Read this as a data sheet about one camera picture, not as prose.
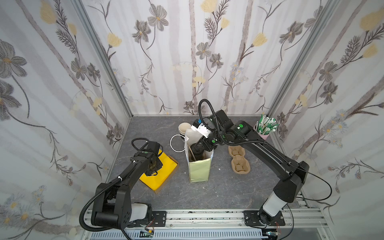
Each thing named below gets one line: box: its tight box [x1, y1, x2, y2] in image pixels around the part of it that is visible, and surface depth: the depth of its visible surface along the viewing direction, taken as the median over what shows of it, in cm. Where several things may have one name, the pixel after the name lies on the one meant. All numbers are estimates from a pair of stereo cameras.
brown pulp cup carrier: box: [228, 145, 251, 175], surface depth 92 cm
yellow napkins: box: [139, 150, 178, 191], surface depth 86 cm
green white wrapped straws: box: [256, 113, 280, 135], surface depth 92 cm
